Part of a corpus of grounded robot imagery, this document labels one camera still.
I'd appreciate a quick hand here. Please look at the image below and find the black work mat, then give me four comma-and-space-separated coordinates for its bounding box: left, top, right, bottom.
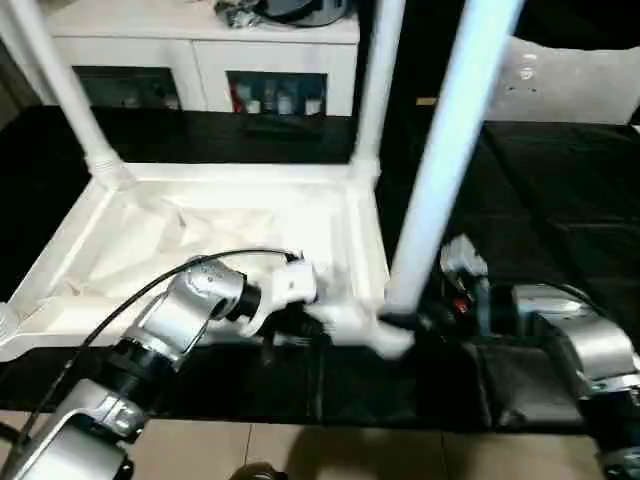
0, 102, 640, 434

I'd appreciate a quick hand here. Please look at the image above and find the dark crumpled cloth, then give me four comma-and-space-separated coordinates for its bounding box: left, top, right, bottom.
214, 0, 264, 29

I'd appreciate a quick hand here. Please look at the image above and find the black tall furniture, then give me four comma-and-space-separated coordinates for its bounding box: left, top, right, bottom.
357, 0, 640, 126

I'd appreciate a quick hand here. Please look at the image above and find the white glass-door cabinet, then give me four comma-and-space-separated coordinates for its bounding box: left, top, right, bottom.
47, 0, 361, 116

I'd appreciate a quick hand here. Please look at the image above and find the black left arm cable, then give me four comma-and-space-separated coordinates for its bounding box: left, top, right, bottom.
0, 247, 306, 480

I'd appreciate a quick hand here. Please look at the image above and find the white plastic table top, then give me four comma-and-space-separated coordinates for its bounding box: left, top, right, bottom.
0, 162, 416, 362

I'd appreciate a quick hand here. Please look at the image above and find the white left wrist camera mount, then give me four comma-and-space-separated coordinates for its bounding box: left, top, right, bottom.
243, 259, 322, 336

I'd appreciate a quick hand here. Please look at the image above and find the grey printed cushion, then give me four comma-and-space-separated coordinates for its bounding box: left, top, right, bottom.
482, 37, 640, 126

